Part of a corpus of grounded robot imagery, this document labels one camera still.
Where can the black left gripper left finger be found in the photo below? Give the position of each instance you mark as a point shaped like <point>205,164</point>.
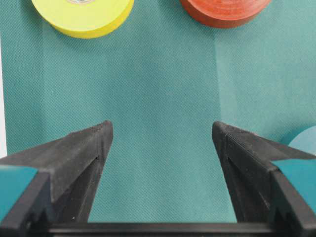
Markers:
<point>55,182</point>

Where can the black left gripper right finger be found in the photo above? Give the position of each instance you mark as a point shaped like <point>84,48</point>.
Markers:
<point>260,190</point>

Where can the green tape roll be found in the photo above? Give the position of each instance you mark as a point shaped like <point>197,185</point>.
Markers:
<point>305,140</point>

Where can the white plastic tray case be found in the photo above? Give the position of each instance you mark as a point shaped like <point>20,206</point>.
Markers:
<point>3,143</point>

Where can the yellow tape roll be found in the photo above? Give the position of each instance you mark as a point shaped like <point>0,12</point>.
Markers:
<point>84,19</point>

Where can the red tape roll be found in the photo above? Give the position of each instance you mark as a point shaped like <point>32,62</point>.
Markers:
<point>224,13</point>

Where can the green table cloth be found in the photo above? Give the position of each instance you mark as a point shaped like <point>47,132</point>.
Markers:
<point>162,79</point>

